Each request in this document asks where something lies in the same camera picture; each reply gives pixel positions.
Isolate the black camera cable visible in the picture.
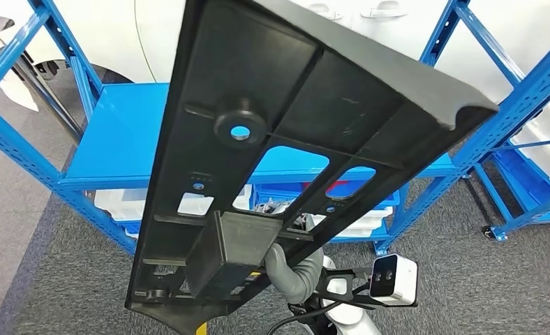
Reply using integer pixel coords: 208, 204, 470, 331
265, 283, 372, 335

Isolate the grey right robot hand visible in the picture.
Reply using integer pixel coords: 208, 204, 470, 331
265, 244, 304, 304

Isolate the blue shelving rack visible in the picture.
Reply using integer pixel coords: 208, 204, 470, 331
473, 138, 550, 242
0, 0, 550, 258

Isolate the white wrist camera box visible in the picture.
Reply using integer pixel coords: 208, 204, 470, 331
369, 253, 419, 308

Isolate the black camera bracket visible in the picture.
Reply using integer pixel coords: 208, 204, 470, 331
315, 265, 417, 311

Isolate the black plastic panel part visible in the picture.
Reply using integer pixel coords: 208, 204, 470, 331
124, 0, 500, 335

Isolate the white storage bin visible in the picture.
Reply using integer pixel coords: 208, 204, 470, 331
510, 94, 550, 191
177, 184, 253, 217
94, 187, 149, 224
311, 205, 395, 239

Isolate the blue storage bin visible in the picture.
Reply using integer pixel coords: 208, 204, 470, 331
254, 181, 401, 211

